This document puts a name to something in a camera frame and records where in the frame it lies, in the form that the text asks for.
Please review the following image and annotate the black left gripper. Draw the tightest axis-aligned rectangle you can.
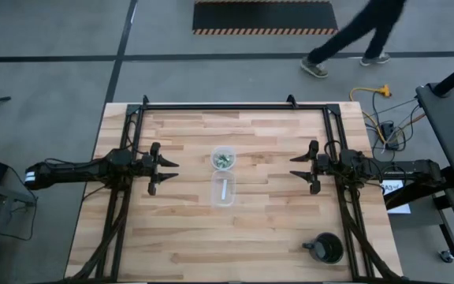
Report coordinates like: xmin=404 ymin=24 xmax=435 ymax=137
xmin=140 ymin=141 xmax=180 ymax=197

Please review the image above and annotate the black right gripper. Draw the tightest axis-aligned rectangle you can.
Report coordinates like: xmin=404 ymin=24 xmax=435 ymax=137
xmin=288 ymin=139 xmax=331 ymax=196

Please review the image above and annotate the round clear plastic container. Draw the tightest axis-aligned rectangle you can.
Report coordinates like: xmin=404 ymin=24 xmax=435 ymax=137
xmin=210 ymin=145 xmax=237 ymax=172

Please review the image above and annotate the rectangular clear plastic container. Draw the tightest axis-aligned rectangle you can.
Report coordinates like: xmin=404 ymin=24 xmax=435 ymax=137
xmin=210 ymin=170 xmax=237 ymax=208

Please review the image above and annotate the black mug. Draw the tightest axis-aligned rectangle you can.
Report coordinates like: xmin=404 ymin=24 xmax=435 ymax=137
xmin=301 ymin=232 xmax=345 ymax=265

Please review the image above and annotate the white paper label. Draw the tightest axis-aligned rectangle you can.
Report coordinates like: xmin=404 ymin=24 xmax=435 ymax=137
xmin=380 ymin=179 xmax=405 ymax=197

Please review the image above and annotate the black power strip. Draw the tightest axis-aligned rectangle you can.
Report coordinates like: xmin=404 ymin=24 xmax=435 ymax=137
xmin=380 ymin=121 xmax=400 ymax=151

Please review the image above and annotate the white paper sheet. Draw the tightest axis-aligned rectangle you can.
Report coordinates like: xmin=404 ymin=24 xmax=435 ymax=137
xmin=386 ymin=203 xmax=412 ymax=215

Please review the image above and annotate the person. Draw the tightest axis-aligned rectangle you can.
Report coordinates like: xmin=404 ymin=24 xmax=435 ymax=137
xmin=299 ymin=0 xmax=407 ymax=79

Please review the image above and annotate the black side table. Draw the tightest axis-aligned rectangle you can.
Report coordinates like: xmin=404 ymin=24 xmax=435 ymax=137
xmin=415 ymin=52 xmax=454 ymax=192

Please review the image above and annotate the black hazard-striped floor mat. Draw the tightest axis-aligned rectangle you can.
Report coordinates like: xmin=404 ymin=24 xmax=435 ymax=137
xmin=192 ymin=0 xmax=340 ymax=36

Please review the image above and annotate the black aluminium table frame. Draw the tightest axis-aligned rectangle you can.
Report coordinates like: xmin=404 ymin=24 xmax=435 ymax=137
xmin=64 ymin=94 xmax=406 ymax=284

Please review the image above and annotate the yellow extension cord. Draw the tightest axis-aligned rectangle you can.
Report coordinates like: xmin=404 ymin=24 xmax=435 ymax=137
xmin=348 ymin=84 xmax=393 ymax=148

